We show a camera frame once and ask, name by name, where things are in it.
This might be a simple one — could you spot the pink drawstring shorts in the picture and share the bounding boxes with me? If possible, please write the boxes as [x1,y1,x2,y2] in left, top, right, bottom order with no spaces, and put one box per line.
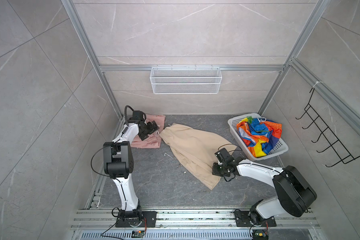
[131,115,166,149]

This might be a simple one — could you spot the beige shorts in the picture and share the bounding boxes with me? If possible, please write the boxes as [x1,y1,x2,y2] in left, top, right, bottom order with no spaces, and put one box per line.
[160,124,238,190]

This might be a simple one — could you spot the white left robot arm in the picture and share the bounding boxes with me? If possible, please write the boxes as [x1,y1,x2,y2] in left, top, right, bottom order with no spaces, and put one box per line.
[91,105,160,228]

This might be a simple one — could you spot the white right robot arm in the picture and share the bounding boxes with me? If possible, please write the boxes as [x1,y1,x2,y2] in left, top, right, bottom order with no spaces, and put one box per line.
[212,157,317,226]

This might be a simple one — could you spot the multicolour orange blue shorts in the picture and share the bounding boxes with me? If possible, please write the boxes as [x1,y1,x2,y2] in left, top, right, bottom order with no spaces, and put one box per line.
[236,116,282,158]

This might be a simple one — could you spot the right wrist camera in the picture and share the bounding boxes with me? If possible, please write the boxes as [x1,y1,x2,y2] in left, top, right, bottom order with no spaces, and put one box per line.
[215,148,234,165]

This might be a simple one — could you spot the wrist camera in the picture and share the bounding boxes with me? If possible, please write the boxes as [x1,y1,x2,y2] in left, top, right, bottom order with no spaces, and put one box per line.
[130,111,147,122]
[215,148,234,165]

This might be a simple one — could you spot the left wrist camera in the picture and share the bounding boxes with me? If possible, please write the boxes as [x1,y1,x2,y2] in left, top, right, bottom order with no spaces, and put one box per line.
[130,111,147,122]

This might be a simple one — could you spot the white wire wall basket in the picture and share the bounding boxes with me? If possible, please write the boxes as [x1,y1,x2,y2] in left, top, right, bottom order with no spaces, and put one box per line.
[150,67,222,95]

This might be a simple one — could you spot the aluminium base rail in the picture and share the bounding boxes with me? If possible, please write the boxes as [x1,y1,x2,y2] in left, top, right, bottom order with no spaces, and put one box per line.
[69,206,326,240]

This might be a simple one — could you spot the black wire hook rack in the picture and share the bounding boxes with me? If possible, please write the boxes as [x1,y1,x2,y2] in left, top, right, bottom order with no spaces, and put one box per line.
[295,88,360,168]

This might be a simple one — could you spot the aluminium frame post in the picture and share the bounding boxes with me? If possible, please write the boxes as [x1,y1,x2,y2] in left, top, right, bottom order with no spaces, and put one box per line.
[62,0,123,119]

